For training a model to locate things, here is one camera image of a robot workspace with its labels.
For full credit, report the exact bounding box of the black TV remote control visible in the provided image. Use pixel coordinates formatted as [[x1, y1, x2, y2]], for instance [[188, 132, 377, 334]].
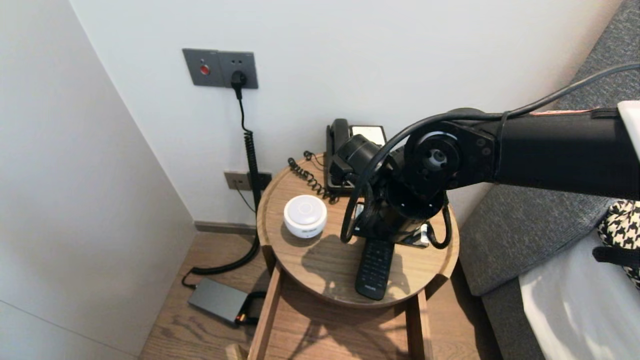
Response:
[[354, 239, 396, 302]]

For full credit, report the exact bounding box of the white round smart speaker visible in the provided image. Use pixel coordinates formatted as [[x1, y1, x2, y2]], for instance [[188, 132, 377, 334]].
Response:
[[283, 195, 328, 239]]

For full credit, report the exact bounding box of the round wooden nightstand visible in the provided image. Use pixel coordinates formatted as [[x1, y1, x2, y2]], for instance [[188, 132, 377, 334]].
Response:
[[256, 155, 460, 308]]

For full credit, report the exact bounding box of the black and cream telephone base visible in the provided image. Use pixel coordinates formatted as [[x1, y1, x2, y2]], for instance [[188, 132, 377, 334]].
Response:
[[325, 124, 388, 197]]

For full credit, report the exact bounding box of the black telephone handset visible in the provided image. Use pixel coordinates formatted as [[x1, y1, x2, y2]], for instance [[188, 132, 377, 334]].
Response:
[[328, 118, 351, 151]]

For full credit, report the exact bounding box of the thin black phone line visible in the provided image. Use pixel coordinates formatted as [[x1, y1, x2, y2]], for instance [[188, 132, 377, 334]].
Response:
[[235, 187, 257, 215]]

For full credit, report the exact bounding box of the grey upholstered headboard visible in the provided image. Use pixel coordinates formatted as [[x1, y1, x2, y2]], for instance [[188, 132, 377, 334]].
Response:
[[459, 0, 640, 296]]

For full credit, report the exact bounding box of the grey upholstered bed base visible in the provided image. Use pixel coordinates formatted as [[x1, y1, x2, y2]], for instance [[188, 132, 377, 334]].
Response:
[[481, 280, 546, 360]]

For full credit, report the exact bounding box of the grey wooden baseboard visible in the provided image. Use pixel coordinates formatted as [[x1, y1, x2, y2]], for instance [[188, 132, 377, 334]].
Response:
[[194, 221, 258, 237]]

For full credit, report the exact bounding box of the grey power adapter box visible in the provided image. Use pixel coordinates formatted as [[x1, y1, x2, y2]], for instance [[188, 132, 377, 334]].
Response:
[[188, 278, 250, 326]]

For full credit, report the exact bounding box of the black power plug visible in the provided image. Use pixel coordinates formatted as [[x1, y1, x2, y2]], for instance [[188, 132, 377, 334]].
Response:
[[230, 71, 248, 101]]

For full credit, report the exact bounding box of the white bed sheet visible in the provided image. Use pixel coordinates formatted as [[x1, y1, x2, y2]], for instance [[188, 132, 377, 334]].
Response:
[[517, 230, 640, 360]]

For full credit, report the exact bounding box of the black white houndstooth pillow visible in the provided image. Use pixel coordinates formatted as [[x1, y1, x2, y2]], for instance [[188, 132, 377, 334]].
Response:
[[597, 200, 640, 288]]

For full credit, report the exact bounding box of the black coiled telephone cord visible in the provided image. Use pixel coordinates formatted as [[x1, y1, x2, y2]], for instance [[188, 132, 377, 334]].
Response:
[[287, 151, 341, 204]]

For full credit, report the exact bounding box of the black coiled power cable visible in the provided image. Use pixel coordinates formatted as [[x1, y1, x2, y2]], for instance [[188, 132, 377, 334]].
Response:
[[181, 99, 262, 290]]

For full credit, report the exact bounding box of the black coiled adapter output cable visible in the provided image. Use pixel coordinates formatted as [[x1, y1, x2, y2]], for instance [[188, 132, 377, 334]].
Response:
[[240, 292, 273, 329]]

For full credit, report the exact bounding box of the beige wall data socket plate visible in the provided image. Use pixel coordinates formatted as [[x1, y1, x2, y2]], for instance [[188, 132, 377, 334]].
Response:
[[223, 171, 273, 193]]

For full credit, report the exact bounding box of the grey wall socket panel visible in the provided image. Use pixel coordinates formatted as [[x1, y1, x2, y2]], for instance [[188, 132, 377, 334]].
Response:
[[182, 48, 259, 90]]

